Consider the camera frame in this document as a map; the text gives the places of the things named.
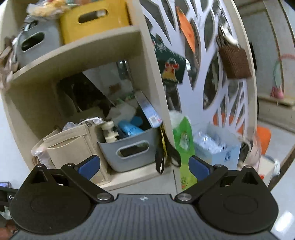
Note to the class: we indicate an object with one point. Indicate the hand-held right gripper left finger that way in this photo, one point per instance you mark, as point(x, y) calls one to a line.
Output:
point(89, 165)

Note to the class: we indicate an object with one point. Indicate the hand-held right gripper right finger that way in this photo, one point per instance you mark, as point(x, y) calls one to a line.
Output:
point(199, 169)

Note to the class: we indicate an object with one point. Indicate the blue-grey plastic basket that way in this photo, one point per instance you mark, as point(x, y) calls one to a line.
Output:
point(110, 157)

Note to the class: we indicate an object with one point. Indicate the beige felt organizer box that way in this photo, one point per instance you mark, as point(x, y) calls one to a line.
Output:
point(69, 150)

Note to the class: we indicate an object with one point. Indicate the blue garbage bag roll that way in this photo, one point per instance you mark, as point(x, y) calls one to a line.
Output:
point(130, 130)

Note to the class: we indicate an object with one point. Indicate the light blue mask packet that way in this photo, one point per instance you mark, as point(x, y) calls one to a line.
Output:
point(149, 110)

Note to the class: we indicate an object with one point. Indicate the beige wooden shelf unit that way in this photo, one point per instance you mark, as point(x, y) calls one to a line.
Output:
point(92, 46)

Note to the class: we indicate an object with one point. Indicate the light blue cardboard box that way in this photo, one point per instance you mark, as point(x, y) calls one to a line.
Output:
point(221, 157)

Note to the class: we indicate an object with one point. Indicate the green wet wipes pack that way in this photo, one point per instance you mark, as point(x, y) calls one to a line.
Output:
point(184, 138)

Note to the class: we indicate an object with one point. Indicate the cream pump bottle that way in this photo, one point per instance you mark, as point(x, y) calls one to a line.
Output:
point(109, 131)

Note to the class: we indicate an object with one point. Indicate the stack of padded envelopes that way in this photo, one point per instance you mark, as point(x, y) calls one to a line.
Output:
point(41, 152)

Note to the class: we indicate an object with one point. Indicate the blue round container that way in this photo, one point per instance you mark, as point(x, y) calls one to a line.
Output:
point(136, 121)

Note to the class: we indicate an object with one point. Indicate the white tree lattice panel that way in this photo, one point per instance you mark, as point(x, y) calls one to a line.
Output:
point(193, 101)

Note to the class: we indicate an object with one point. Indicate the orange plastic object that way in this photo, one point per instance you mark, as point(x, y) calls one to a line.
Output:
point(264, 138)

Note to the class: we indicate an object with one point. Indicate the mirror pane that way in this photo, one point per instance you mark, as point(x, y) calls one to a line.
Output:
point(115, 80)

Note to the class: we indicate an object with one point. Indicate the beige low bench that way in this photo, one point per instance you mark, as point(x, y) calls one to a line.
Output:
point(276, 110)

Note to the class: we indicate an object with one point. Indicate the pink toy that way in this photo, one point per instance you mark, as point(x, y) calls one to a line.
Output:
point(277, 93)

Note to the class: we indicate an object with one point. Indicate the dark green printed bag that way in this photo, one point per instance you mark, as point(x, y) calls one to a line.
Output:
point(170, 62)

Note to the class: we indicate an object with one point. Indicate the brown woven hanging basket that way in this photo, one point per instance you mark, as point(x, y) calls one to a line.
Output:
point(235, 62)

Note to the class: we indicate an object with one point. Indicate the pale grey plastic basket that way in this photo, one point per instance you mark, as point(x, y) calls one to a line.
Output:
point(50, 41)

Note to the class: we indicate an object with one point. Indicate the orange paper cutout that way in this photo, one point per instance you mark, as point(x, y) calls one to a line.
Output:
point(186, 30)

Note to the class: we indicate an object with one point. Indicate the yellow plastic basket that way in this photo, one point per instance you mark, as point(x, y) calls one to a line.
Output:
point(110, 25)

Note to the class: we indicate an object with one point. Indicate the clear plastic snack bag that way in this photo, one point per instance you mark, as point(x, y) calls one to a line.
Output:
point(46, 8)

